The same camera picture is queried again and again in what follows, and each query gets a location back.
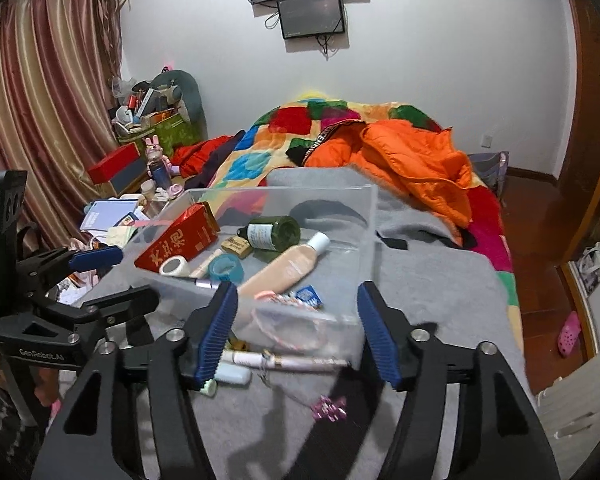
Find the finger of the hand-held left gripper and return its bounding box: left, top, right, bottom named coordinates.
left=30, top=284, right=161, bottom=346
left=17, top=245, right=125, bottom=306

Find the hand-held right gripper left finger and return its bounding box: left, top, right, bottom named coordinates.
left=32, top=281, right=240, bottom=480

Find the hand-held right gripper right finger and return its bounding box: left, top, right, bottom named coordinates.
left=356, top=280, right=561, bottom=480

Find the white tape roll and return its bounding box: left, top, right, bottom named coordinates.
left=159, top=255, right=193, bottom=277

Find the teal tape roll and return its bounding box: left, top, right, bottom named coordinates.
left=207, top=253, right=246, bottom=283

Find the clear plastic storage bin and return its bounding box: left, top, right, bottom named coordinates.
left=130, top=185, right=378, bottom=368

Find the beaded hair tie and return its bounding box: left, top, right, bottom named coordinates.
left=272, top=292, right=308, bottom=311

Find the blue card packet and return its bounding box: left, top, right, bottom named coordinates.
left=296, top=285, right=325, bottom=310

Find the red gift box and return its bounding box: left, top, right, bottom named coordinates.
left=134, top=201, right=221, bottom=275

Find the small brown box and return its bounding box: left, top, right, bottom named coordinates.
left=221, top=236, right=253, bottom=260

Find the beige cosmetic tube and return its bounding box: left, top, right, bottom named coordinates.
left=237, top=231, right=331, bottom=301

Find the green glass bottle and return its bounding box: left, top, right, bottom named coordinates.
left=237, top=215, right=301, bottom=252

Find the long light green tube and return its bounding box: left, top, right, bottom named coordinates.
left=215, top=360, right=253, bottom=386

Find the white and blue notebook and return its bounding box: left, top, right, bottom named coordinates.
left=80, top=199, right=141, bottom=231

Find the white pen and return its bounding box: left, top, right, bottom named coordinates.
left=221, top=349, right=353, bottom=373

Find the pink hair clip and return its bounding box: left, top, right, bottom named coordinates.
left=312, top=395, right=348, bottom=421

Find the grey box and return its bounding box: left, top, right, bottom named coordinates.
left=111, top=157, right=148, bottom=193

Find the long red box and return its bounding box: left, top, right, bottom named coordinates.
left=87, top=142, right=142, bottom=183

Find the dark blue water bottle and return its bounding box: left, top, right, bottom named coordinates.
left=149, top=159, right=172, bottom=191

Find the pink bunny toy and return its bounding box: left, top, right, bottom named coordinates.
left=144, top=136, right=173, bottom=171

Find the striped red and gold curtain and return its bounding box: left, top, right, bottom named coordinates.
left=0, top=0, right=123, bottom=246

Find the green gift box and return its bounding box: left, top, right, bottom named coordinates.
left=117, top=110, right=198, bottom=156

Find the red jacket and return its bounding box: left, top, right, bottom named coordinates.
left=172, top=135, right=241, bottom=176

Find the patterned knit sweater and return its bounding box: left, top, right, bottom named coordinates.
left=0, top=350, right=56, bottom=480

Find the orange puffer jacket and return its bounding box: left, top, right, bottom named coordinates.
left=302, top=119, right=476, bottom=228

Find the pink slipper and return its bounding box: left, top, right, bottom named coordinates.
left=557, top=310, right=581, bottom=358

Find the grey-green neck pillow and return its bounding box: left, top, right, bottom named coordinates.
left=150, top=69, right=206, bottom=128

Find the grey backpack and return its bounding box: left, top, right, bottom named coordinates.
left=467, top=151, right=510, bottom=196

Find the white plastic furniture with stickers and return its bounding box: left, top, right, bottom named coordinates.
left=535, top=350, right=600, bottom=480

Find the white bag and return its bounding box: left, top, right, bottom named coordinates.
left=577, top=240, right=600, bottom=293

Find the colourful patchwork blanket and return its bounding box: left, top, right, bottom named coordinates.
left=200, top=92, right=523, bottom=321

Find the wooden wardrobe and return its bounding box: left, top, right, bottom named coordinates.
left=555, top=0, right=600, bottom=301

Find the small black wall monitor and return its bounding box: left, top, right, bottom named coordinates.
left=276, top=0, right=346, bottom=40

